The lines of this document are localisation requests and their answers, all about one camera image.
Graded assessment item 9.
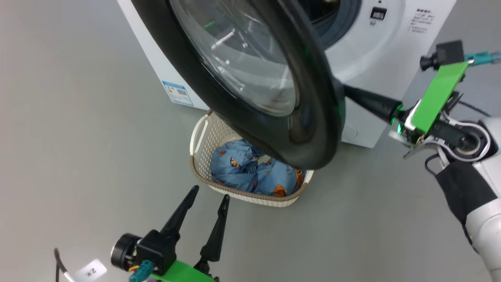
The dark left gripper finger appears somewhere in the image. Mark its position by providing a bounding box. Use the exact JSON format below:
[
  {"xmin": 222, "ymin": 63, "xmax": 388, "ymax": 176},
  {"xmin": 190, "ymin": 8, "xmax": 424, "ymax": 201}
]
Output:
[
  {"xmin": 200, "ymin": 194, "xmax": 230, "ymax": 262},
  {"xmin": 160, "ymin": 185, "xmax": 199, "ymax": 241}
]

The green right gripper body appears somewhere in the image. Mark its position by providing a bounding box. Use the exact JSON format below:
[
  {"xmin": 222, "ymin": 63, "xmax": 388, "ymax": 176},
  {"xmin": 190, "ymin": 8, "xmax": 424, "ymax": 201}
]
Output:
[{"xmin": 389, "ymin": 61, "xmax": 470, "ymax": 158}]

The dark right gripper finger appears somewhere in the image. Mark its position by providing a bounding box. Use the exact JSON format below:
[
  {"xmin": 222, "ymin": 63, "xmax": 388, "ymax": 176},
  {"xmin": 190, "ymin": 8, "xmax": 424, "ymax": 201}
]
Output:
[{"xmin": 344, "ymin": 84, "xmax": 404, "ymax": 125}]

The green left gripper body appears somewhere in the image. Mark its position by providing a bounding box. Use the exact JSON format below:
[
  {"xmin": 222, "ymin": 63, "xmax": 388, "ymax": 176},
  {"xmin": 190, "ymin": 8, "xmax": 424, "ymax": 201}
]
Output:
[{"xmin": 151, "ymin": 258, "xmax": 216, "ymax": 282}]

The black glass washing machine door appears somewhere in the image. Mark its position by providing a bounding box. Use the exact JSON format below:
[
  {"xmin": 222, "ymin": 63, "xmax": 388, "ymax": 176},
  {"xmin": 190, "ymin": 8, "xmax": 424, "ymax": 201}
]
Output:
[{"xmin": 131, "ymin": 0, "xmax": 347, "ymax": 170}]

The blue cartoon print clothing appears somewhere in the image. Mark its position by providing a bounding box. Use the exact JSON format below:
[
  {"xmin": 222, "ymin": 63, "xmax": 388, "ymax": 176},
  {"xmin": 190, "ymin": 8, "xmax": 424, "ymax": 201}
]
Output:
[{"xmin": 210, "ymin": 139, "xmax": 304, "ymax": 197}]

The white front-load washing machine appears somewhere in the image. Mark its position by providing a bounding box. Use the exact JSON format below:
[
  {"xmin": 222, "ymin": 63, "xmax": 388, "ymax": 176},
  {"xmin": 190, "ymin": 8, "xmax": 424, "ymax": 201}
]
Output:
[{"xmin": 117, "ymin": 0, "xmax": 456, "ymax": 149}]

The beige perforated laundry basket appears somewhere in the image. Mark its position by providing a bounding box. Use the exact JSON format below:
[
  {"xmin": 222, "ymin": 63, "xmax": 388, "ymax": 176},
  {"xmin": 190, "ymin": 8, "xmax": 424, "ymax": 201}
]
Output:
[{"xmin": 189, "ymin": 110, "xmax": 315, "ymax": 207}]

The grey rubber door gasket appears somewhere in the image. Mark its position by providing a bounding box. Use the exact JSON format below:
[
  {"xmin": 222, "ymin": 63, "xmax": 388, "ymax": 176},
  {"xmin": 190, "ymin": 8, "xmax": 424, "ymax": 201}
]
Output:
[{"xmin": 301, "ymin": 0, "xmax": 362, "ymax": 49}]

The blue energy label sticker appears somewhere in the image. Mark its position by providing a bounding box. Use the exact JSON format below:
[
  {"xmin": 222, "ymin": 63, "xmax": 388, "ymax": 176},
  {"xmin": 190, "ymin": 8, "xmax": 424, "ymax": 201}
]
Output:
[{"xmin": 162, "ymin": 80, "xmax": 194, "ymax": 107}]

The teal left camera connector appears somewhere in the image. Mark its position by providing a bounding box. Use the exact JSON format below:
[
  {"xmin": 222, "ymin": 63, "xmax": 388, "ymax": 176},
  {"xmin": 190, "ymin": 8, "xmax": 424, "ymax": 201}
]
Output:
[{"xmin": 129, "ymin": 260, "xmax": 154, "ymax": 282}]

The teal camera connector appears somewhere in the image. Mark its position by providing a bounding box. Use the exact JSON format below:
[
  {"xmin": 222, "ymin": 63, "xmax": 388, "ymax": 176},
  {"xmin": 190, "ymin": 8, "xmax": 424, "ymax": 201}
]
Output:
[
  {"xmin": 129, "ymin": 260, "xmax": 154, "ymax": 282},
  {"xmin": 465, "ymin": 51, "xmax": 501, "ymax": 65}
]

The teal right camera connector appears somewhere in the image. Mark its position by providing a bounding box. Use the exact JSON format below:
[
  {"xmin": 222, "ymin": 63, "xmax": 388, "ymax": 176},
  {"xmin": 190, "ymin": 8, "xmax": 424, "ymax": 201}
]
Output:
[{"xmin": 465, "ymin": 51, "xmax": 501, "ymax": 65}]

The white cable tag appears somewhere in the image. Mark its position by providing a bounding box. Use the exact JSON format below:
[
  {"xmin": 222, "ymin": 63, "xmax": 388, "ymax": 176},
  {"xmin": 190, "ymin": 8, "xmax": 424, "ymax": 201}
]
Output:
[{"xmin": 74, "ymin": 258, "xmax": 107, "ymax": 282}]

